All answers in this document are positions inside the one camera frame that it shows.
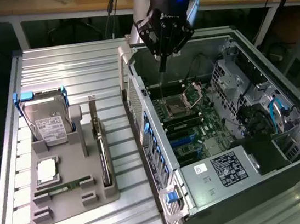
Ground wooden desk with cardboard box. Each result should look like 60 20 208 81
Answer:
0 0 140 54

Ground metal socket cover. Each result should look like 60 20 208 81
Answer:
179 81 206 110

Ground CPU socket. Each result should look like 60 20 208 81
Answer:
163 95 187 118

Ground blue case latch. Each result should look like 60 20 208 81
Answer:
163 190 178 205

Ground hard disk with blue caddy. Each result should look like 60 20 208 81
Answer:
11 83 77 151

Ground green RAM stick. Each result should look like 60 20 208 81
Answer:
35 180 92 197

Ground blue disk wire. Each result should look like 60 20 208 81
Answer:
267 94 288 135

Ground black air shroud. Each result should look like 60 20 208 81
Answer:
241 130 294 178

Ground black RAM stick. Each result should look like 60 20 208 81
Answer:
163 115 205 133

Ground silver CPU chip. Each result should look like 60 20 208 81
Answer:
35 159 60 185

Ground blue slot retainer clips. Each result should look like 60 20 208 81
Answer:
140 109 174 182

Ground grey printed parts rack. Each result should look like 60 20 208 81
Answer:
13 92 125 224

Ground blue expansion slot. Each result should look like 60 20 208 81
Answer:
168 134 197 149

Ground grey power supply unit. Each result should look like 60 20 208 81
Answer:
177 142 265 211

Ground black graphics card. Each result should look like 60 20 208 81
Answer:
87 93 115 188

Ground grey printed corner clamp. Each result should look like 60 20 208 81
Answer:
114 43 140 92

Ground green motherboard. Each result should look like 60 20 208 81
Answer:
148 73 239 171

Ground silver disk bay cage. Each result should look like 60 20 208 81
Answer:
204 37 255 115

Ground black hanging cable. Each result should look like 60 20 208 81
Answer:
103 0 127 40

